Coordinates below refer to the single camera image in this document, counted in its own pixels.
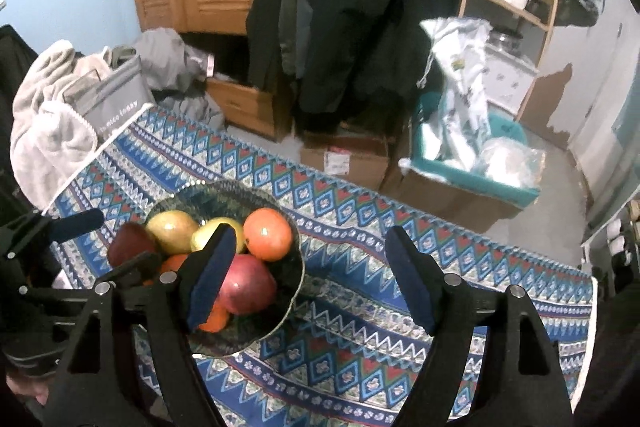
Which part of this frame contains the yellow blushed pear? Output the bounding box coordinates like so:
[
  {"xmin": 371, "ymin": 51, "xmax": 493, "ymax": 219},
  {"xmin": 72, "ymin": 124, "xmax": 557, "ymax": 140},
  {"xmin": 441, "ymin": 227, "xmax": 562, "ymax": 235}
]
[{"xmin": 145, "ymin": 210, "xmax": 201, "ymax": 255}]

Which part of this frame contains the grey fabric storage bag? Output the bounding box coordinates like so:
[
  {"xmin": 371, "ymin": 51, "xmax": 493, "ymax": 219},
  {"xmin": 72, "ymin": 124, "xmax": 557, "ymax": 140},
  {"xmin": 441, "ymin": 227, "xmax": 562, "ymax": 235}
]
[{"xmin": 62, "ymin": 54, "xmax": 157, "ymax": 140}]

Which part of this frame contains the small tangerine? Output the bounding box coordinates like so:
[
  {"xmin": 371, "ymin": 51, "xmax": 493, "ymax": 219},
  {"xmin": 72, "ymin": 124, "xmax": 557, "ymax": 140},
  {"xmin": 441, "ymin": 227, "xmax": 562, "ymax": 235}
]
[{"xmin": 142, "ymin": 253, "xmax": 191, "ymax": 285}]

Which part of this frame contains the wooden drawer box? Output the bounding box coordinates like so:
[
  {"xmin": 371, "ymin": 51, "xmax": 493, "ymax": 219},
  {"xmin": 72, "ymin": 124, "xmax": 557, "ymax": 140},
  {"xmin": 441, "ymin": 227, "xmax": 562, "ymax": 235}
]
[{"xmin": 206, "ymin": 77, "xmax": 281, "ymax": 141}]

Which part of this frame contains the white shoe rack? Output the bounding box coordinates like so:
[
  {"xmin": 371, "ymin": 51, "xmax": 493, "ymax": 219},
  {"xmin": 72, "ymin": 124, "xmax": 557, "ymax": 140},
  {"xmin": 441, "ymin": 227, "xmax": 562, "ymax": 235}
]
[{"xmin": 580, "ymin": 197, "xmax": 640, "ymax": 270}]

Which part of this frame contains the white towel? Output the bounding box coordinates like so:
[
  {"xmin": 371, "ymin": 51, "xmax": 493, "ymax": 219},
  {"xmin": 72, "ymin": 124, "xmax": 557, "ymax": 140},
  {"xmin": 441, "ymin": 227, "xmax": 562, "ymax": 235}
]
[{"xmin": 10, "ymin": 41, "xmax": 115, "ymax": 212}]

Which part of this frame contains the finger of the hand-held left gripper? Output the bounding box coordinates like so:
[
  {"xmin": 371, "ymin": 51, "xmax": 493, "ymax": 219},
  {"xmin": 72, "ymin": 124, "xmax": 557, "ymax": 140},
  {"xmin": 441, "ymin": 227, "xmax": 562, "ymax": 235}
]
[
  {"xmin": 92, "ymin": 251, "xmax": 163, "ymax": 294},
  {"xmin": 10, "ymin": 208, "xmax": 106, "ymax": 253}
]

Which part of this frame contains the blue patterned tablecloth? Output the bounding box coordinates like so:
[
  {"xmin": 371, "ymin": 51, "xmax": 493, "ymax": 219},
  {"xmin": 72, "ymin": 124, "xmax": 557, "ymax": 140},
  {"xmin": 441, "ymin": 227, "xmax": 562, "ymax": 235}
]
[{"xmin": 47, "ymin": 104, "xmax": 598, "ymax": 427}]

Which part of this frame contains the wooden shelf rack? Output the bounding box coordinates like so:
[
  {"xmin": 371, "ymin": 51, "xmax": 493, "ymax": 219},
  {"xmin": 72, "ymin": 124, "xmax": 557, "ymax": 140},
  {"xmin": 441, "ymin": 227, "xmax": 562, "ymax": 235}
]
[{"xmin": 457, "ymin": 0, "xmax": 568, "ymax": 122}]

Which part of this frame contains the teal plastic crate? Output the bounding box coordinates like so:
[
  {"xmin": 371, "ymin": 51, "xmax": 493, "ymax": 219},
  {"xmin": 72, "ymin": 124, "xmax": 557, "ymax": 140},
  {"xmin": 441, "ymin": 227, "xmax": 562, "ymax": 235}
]
[{"xmin": 400, "ymin": 92, "xmax": 542, "ymax": 208}]

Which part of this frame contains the large orange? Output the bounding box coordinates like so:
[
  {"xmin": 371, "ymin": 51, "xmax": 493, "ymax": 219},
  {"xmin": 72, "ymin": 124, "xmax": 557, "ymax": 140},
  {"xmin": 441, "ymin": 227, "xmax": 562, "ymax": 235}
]
[{"xmin": 242, "ymin": 208, "xmax": 293, "ymax": 262}]

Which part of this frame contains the green glass bowl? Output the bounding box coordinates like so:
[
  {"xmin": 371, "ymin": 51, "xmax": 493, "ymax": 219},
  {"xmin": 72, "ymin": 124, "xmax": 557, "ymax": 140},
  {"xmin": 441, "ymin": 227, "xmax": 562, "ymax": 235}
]
[{"xmin": 142, "ymin": 179, "xmax": 306, "ymax": 358}]

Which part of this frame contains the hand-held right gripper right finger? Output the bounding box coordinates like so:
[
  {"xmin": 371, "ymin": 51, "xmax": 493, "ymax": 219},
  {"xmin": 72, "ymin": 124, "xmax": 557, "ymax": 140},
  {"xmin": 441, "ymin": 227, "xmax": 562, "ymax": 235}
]
[{"xmin": 385, "ymin": 226, "xmax": 576, "ymax": 427}]

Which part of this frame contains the grey metal pole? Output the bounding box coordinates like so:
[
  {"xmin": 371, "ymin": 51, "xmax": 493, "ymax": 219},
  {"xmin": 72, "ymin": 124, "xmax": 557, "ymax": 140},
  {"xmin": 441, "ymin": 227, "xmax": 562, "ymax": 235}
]
[{"xmin": 585, "ymin": 97, "xmax": 640, "ymax": 238}]

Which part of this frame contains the clear plastic bag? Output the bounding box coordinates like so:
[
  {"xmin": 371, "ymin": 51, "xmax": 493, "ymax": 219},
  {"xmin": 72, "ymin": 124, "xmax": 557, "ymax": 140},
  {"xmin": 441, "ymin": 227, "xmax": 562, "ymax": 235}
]
[{"xmin": 475, "ymin": 137, "xmax": 547, "ymax": 190}]

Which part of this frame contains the steel pot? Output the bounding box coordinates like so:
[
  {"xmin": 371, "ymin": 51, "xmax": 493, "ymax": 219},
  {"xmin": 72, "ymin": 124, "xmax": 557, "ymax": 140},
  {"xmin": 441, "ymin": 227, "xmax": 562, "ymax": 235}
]
[{"xmin": 487, "ymin": 27, "xmax": 523, "ymax": 50}]

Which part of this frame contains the yellow-green pear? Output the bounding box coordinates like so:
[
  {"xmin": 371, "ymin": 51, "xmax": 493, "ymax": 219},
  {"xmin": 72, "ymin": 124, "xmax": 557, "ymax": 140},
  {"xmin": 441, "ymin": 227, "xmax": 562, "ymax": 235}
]
[{"xmin": 190, "ymin": 217, "xmax": 246, "ymax": 255}]

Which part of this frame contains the person's left hand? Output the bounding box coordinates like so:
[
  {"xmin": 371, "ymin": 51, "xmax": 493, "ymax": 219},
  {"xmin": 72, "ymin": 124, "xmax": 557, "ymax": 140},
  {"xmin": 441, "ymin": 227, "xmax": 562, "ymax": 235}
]
[{"xmin": 6, "ymin": 369, "xmax": 48, "ymax": 408}]

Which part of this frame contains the cardboard box red label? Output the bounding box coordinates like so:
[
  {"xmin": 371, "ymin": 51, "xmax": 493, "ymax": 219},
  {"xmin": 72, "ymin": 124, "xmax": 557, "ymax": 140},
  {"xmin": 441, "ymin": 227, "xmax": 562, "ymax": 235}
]
[{"xmin": 300, "ymin": 129, "xmax": 391, "ymax": 194}]

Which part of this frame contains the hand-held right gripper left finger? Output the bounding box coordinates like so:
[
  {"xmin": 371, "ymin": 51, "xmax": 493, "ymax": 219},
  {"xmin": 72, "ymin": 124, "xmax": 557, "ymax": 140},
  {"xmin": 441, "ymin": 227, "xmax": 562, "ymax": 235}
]
[{"xmin": 42, "ymin": 222, "xmax": 238, "ymax": 427}]

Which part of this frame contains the black hanging coat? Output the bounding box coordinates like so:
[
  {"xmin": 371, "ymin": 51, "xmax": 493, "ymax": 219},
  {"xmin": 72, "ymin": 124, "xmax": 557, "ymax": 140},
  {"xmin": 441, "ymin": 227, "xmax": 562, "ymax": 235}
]
[{"xmin": 245, "ymin": 0, "xmax": 461, "ymax": 122}]

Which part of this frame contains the white patterned storage box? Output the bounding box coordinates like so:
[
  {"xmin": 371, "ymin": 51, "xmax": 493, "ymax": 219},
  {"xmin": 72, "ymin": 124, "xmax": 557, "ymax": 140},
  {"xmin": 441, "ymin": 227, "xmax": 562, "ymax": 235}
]
[{"xmin": 482, "ymin": 44, "xmax": 541, "ymax": 114}]

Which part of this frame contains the white rice bag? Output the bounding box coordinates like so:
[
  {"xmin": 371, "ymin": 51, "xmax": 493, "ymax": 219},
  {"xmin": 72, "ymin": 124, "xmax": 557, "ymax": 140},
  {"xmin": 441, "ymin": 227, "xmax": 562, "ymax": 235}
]
[{"xmin": 417, "ymin": 17, "xmax": 493, "ymax": 172}]

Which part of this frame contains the red apple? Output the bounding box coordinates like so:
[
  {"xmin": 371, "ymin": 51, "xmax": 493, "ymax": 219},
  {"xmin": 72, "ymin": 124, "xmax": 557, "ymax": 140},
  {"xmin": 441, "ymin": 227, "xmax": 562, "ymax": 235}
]
[
  {"xmin": 107, "ymin": 222, "xmax": 161, "ymax": 270},
  {"xmin": 217, "ymin": 253, "xmax": 278, "ymax": 315}
]

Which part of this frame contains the plain cardboard box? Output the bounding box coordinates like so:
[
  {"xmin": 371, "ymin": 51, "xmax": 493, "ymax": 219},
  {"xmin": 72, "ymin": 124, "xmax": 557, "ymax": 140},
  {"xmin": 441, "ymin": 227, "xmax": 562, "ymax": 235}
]
[{"xmin": 382, "ymin": 162, "xmax": 526, "ymax": 234}]

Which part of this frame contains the grey clothes pile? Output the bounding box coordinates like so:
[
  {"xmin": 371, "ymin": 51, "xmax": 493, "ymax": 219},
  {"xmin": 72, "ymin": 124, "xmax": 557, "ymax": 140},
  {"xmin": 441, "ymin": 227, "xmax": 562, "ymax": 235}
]
[{"xmin": 132, "ymin": 28, "xmax": 226, "ymax": 132}]

